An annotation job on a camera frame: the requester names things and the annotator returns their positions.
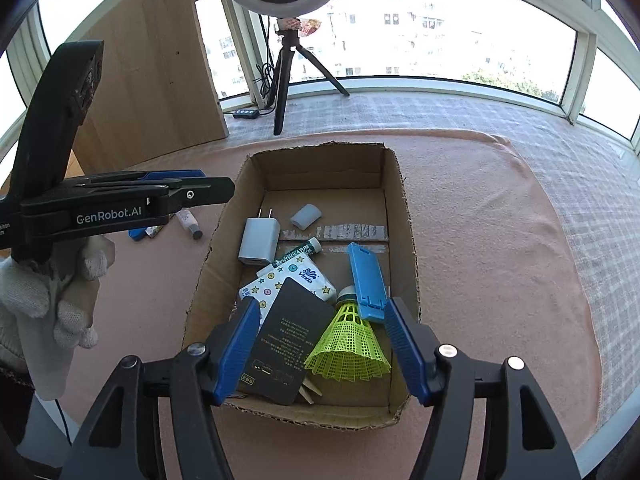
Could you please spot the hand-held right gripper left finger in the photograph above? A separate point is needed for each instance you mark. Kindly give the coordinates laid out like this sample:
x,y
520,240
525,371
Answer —
x,y
240,345

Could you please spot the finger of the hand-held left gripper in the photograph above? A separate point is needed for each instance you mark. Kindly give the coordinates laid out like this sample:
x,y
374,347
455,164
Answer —
x,y
170,176
200,192

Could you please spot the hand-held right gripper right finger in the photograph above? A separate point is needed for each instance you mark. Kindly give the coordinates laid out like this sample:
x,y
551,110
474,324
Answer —
x,y
405,345

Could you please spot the dark printed card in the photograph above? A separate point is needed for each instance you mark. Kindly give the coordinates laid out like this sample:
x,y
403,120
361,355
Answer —
x,y
285,335

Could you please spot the yellow plastic shuttlecock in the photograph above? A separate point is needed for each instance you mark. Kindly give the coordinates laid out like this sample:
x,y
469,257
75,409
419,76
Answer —
x,y
350,340

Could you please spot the star print tissue pack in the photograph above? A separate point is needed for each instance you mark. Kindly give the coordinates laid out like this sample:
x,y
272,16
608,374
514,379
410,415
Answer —
x,y
272,280

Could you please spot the white power adapter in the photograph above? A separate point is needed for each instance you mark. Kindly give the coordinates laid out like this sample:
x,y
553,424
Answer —
x,y
259,242

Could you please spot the blue folding phone stand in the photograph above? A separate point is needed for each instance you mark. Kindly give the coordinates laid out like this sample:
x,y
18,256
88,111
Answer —
x,y
365,275

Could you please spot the wooden clothespin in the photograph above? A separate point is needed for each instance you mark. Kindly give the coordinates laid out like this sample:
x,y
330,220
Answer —
x,y
310,391

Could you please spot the small white cap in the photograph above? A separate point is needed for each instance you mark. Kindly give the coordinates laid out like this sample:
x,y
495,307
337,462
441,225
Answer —
x,y
305,216

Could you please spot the green lip balm tube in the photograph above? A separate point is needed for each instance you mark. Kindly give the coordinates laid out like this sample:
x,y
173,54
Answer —
x,y
300,249

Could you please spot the cardboard box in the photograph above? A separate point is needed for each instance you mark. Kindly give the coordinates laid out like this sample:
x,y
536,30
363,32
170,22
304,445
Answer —
x,y
325,170

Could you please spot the person's left hand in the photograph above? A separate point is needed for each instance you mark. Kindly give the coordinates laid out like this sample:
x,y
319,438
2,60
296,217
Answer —
x,y
25,295

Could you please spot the pink cosmetic tube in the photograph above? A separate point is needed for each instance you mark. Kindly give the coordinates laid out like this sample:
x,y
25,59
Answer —
x,y
187,220

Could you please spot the patterned lighter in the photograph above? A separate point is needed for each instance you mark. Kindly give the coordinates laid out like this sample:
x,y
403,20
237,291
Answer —
x,y
155,230

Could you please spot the blue round tape measure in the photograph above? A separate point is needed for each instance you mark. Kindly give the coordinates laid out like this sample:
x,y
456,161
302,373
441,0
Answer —
x,y
136,234

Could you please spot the wooden board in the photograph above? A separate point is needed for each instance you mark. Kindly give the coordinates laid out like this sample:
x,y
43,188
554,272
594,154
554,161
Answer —
x,y
150,85

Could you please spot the black tripod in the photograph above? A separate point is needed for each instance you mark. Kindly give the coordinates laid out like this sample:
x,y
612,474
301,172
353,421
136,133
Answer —
x,y
285,85

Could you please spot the grey checkered cloth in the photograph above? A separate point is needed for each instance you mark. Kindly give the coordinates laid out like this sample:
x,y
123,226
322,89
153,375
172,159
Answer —
x,y
575,160

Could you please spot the white window frame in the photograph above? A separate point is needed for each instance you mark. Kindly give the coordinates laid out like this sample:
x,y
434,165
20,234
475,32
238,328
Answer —
x,y
585,60

